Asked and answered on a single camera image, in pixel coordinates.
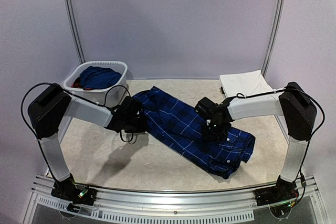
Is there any dark blue garment in basket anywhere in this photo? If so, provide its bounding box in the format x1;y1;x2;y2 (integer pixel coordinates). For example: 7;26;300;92
79;66;122;90

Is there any white plastic laundry basket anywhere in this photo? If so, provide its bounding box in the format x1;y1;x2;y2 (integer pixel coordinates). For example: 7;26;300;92
63;61;128;107

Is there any right corner wall post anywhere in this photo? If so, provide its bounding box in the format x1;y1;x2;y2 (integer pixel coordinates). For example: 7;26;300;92
261;0;285;77

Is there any left corner wall post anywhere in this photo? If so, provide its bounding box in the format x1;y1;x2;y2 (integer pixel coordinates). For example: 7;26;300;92
64;0;86;64

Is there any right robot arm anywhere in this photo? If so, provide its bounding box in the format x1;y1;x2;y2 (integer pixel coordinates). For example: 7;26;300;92
194;82;317;201

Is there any blue plaid shirt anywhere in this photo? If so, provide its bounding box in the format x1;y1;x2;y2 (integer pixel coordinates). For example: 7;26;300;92
133;87;256;179

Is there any white t-shirt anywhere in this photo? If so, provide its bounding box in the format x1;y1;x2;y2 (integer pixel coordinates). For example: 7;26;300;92
219;70;273;98

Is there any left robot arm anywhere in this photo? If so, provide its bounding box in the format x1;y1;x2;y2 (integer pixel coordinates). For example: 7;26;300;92
27;82;147;200

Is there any corner wall post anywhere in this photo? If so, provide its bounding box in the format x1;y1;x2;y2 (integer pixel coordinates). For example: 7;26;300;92
261;0;285;77
64;0;86;64

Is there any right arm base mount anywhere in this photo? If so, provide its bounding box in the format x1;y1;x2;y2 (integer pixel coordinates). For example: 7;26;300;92
253;171;307;219

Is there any red garment in basket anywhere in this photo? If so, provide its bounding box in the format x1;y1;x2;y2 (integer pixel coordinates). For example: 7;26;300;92
71;77;88;90

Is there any aluminium front rail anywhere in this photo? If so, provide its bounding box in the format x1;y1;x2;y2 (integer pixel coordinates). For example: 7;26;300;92
24;175;329;223

